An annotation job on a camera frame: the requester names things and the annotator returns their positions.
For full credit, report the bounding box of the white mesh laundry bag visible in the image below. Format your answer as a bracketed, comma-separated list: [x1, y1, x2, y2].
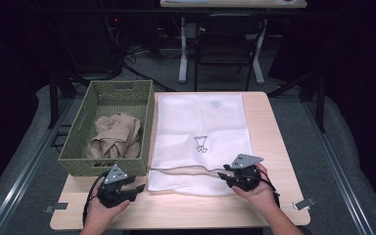
[147, 93, 255, 198]

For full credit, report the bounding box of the black floor cable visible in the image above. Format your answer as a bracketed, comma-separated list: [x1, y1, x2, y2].
[121, 63, 177, 93]

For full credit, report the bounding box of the grey tape piece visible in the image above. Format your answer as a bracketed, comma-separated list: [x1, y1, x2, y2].
[43, 202, 70, 213]
[293, 197, 316, 211]

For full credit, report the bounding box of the green woven basket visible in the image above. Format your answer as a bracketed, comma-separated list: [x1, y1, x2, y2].
[58, 79, 155, 177]

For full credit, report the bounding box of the hand-held gripper black cable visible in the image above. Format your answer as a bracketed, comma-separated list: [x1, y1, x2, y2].
[256, 164, 281, 209]
[82, 170, 111, 226]

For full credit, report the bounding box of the right hand-held gripper black cable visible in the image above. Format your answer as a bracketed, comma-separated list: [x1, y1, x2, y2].
[256, 164, 281, 209]

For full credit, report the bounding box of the black folding chair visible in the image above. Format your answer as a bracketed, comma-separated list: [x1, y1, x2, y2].
[194, 13, 264, 92]

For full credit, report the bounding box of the person's left hand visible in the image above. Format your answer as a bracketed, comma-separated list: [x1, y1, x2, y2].
[83, 195, 131, 229]

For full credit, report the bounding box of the white desk leg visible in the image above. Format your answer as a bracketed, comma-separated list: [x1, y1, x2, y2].
[178, 17, 189, 84]
[253, 19, 268, 86]

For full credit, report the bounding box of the black stand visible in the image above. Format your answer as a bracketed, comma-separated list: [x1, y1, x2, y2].
[267, 70, 327, 133]
[47, 70, 91, 130]

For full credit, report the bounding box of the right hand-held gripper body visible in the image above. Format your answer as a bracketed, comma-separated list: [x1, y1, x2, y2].
[229, 154, 264, 193]

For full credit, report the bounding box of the left hand-held gripper black cable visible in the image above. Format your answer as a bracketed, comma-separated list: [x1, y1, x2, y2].
[82, 170, 111, 226]

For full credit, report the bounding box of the metal floor rail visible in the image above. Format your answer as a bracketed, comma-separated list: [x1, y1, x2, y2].
[302, 97, 376, 235]
[0, 97, 76, 235]

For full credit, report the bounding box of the person's right hand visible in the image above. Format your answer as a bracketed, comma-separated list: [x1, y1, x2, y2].
[231, 163, 280, 214]

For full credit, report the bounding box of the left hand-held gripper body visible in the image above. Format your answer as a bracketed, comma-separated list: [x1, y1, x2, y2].
[96, 164, 136, 209]

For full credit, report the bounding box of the light wooden desk top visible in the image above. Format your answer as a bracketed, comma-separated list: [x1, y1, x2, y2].
[159, 0, 308, 9]

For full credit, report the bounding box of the beige garment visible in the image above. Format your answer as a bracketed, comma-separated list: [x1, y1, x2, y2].
[85, 112, 143, 160]

